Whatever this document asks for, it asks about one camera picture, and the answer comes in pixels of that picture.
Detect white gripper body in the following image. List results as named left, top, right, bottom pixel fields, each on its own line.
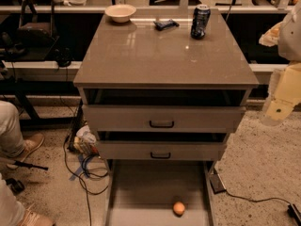
left=272, top=62, right=301, bottom=108

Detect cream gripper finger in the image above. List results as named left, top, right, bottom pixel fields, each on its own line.
left=259, top=23, right=281, bottom=47
left=261, top=101, right=293, bottom=126

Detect orange fruit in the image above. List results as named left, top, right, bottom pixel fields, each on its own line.
left=173, top=202, right=185, bottom=217

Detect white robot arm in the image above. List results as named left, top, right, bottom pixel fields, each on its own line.
left=259, top=1, right=301, bottom=126

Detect grey drawer cabinet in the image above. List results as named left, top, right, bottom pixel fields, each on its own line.
left=72, top=7, right=261, bottom=226

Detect grey bottom drawer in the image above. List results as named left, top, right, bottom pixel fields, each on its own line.
left=103, top=160, right=217, bottom=226

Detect grey drawer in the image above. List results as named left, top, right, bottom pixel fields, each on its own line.
left=97, top=132, right=228, bottom=161
left=82, top=89, right=247, bottom=134
left=103, top=160, right=217, bottom=226

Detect grey middle drawer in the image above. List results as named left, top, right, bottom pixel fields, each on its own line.
left=97, top=132, right=228, bottom=161

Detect grey top drawer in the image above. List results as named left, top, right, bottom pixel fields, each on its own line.
left=82, top=89, right=247, bottom=134

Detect dark blue soda can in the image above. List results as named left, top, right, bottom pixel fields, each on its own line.
left=190, top=4, right=211, bottom=40

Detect black power adapter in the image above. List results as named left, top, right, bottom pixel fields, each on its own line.
left=210, top=174, right=226, bottom=194

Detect white ceramic bowl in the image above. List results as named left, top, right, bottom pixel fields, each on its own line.
left=104, top=4, right=136, bottom=23

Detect crumpled snack bag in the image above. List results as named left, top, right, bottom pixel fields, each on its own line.
left=73, top=125, right=98, bottom=155

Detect black headphones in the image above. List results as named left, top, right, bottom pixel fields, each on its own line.
left=54, top=48, right=73, bottom=68

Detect black chair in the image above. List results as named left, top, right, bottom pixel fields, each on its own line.
left=16, top=0, right=59, bottom=61

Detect black stick tool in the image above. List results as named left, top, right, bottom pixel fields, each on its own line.
left=12, top=161, right=49, bottom=171

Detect person's upper leg and shoe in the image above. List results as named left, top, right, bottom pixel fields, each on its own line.
left=0, top=101, right=45, bottom=162

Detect person's leg and shoe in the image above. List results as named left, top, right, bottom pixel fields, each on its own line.
left=0, top=173, right=55, bottom=226
left=0, top=101, right=45, bottom=162

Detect small black floor device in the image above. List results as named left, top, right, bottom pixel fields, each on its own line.
left=6, top=178, right=24, bottom=194

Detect person's lower leg and shoe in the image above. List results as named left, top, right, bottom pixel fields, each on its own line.
left=0, top=173, right=55, bottom=226

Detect black floor cables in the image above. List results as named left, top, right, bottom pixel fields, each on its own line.
left=62, top=132, right=110, bottom=226

